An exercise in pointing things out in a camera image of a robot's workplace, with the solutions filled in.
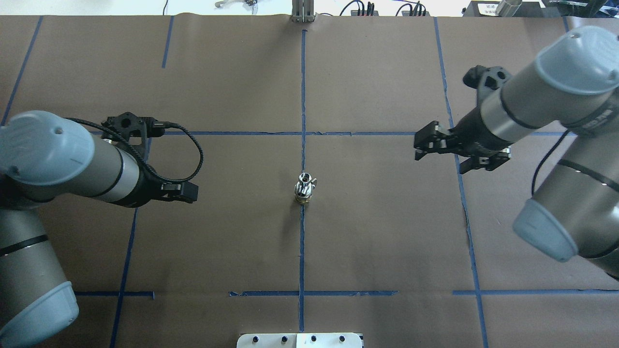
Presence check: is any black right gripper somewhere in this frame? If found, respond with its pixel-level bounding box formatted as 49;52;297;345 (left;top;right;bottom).
413;65;513;174

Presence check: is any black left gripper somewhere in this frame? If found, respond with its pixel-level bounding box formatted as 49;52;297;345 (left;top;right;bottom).
100;112;199;208

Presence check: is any chrome metal pipe fitting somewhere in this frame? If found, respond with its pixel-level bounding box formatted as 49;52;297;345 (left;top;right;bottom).
296;172;318;191

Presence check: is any white PPR brass valve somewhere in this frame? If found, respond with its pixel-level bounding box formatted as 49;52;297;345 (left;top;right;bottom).
295;185;313;205

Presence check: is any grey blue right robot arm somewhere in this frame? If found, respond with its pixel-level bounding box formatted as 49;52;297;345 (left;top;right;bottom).
413;26;619;279

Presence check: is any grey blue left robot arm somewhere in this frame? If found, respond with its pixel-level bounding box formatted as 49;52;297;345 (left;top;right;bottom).
0;110;204;348

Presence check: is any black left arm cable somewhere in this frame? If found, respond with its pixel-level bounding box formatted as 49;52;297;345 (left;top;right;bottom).
63;117;205;183

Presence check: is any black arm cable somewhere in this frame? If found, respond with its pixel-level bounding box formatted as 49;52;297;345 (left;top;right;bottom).
63;117;205;183
531;130;571;196

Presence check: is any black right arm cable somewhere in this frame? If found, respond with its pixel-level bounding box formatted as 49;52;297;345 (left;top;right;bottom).
531;130;571;196

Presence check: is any white pedestal column base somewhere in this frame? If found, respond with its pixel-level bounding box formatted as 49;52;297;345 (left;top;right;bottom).
236;332;365;348

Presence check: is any aluminium frame post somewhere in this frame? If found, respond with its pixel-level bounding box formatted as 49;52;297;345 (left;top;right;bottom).
291;0;316;23

